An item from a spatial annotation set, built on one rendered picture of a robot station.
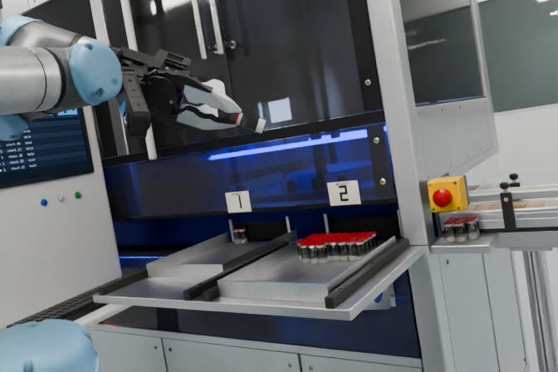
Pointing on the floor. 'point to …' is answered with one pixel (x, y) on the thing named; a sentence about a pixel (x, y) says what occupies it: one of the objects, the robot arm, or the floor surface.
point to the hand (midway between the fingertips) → (230, 117)
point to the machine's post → (407, 159)
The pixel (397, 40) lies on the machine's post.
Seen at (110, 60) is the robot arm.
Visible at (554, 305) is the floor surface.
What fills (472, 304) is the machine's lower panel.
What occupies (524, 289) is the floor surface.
